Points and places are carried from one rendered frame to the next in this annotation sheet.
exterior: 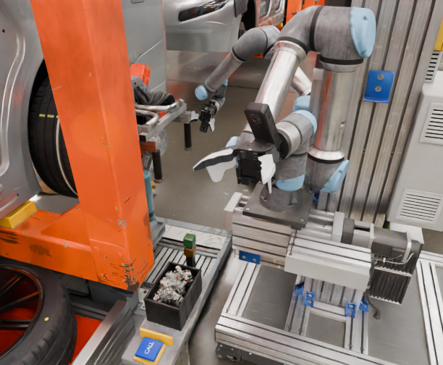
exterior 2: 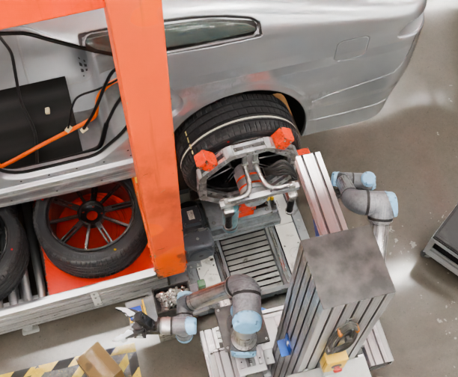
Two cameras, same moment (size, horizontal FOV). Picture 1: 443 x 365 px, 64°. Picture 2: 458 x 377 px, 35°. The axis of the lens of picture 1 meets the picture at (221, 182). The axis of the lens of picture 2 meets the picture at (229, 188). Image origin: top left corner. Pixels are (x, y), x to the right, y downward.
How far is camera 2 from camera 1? 2.91 m
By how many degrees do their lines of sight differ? 46
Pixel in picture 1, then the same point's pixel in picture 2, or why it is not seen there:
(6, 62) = not seen: hidden behind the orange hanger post
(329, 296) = not seen: outside the picture
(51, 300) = (126, 238)
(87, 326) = (146, 258)
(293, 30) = (230, 284)
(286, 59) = (220, 291)
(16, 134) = not seen: hidden behind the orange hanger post
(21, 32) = (182, 101)
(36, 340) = (102, 257)
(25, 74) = (176, 120)
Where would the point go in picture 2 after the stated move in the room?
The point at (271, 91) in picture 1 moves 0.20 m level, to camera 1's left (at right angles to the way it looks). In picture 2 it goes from (204, 296) to (179, 260)
